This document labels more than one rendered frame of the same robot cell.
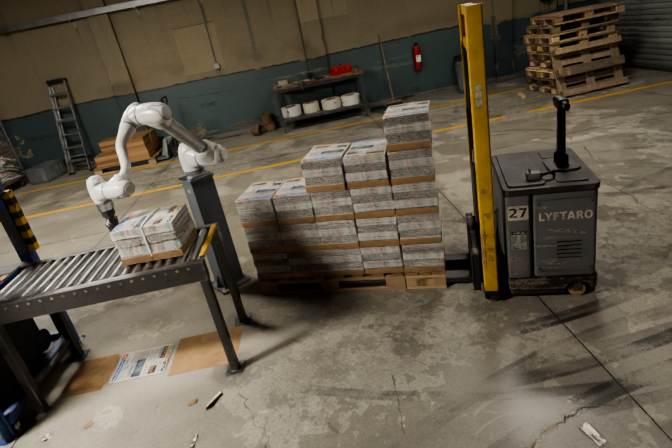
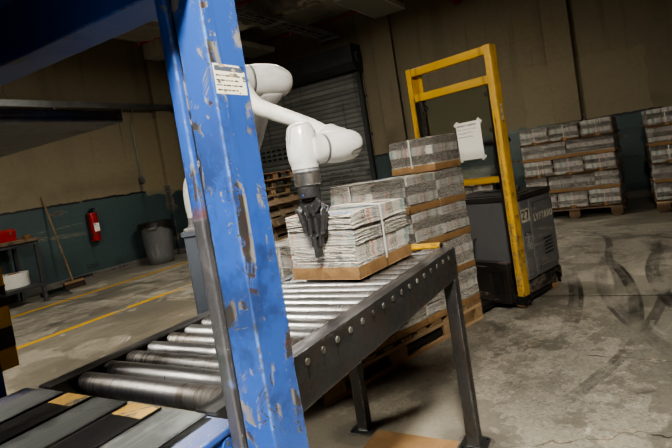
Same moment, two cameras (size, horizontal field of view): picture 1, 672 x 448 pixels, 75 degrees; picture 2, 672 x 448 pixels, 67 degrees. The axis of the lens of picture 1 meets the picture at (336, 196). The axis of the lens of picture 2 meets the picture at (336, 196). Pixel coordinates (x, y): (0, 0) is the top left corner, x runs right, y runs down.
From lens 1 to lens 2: 3.21 m
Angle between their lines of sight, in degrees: 59
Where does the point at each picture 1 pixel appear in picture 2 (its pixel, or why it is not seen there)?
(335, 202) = not seen: hidden behind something
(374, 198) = (429, 223)
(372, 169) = (426, 189)
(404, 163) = (447, 182)
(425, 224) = (464, 246)
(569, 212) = (544, 211)
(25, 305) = (318, 357)
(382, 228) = not seen: hidden behind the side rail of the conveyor
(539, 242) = (537, 240)
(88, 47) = not seen: outside the picture
